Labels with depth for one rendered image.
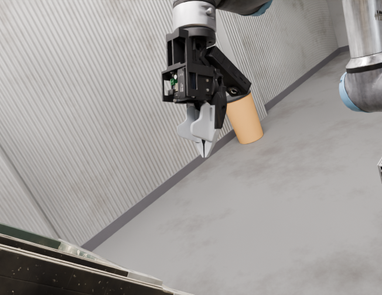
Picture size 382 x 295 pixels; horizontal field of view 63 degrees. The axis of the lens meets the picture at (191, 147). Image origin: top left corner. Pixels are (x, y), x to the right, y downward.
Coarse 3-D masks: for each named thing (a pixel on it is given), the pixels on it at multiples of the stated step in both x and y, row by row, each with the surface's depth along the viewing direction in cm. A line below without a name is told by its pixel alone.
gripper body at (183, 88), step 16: (176, 32) 50; (192, 32) 51; (208, 32) 52; (176, 48) 52; (192, 48) 52; (176, 64) 50; (192, 64) 49; (208, 64) 54; (176, 80) 53; (192, 80) 50; (208, 80) 52; (176, 96) 52; (192, 96) 50; (208, 96) 52
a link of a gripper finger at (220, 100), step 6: (222, 90) 52; (216, 96) 52; (222, 96) 52; (210, 102) 53; (216, 102) 52; (222, 102) 52; (216, 108) 52; (222, 108) 53; (216, 114) 53; (222, 114) 52; (216, 120) 53; (222, 120) 53; (216, 126) 53; (222, 126) 54
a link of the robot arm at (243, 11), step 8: (224, 0) 55; (232, 0) 56; (240, 0) 56; (248, 0) 54; (256, 0) 54; (264, 0) 53; (216, 8) 58; (224, 8) 58; (232, 8) 58; (240, 8) 58; (248, 8) 57; (256, 8) 59; (264, 8) 59
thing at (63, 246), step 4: (60, 244) 147; (64, 244) 144; (60, 248) 145; (64, 248) 142; (68, 248) 140; (72, 248) 137; (76, 248) 137; (68, 252) 138; (72, 252) 135; (76, 252) 133; (80, 252) 131; (84, 252) 130; (92, 252) 146; (84, 256) 127; (88, 256) 125; (92, 256) 123; (100, 256) 138; (100, 260) 118
